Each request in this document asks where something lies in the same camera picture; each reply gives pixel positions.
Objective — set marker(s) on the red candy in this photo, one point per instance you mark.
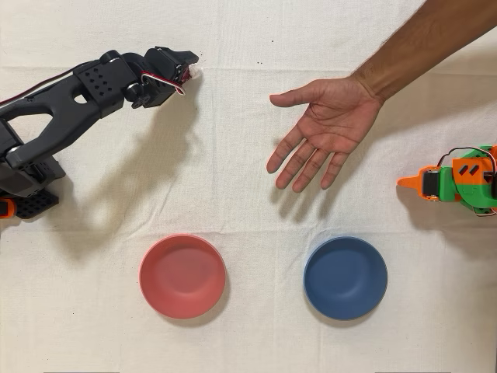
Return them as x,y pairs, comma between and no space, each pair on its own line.
194,72

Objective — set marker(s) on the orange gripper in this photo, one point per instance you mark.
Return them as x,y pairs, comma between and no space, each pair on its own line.
428,185

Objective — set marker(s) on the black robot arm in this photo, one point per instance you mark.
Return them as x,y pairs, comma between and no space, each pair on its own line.
58,112

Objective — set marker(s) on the pink bowl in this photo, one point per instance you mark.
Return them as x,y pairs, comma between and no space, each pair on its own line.
182,276

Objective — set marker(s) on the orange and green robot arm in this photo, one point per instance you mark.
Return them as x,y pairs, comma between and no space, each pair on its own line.
466,190

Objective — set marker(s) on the white tablecloth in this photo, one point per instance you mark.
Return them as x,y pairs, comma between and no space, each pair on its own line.
248,342

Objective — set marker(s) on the person's bare forearm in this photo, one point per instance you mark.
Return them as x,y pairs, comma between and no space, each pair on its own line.
423,42

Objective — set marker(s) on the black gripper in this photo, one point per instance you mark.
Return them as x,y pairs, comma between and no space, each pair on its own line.
173,59

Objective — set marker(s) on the orange base part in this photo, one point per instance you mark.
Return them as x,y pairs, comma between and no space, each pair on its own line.
5,208

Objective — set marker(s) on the blue bowl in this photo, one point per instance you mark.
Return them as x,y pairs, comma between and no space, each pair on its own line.
345,277

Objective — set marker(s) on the person's bare hand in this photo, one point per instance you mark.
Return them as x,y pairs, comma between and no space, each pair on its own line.
334,124

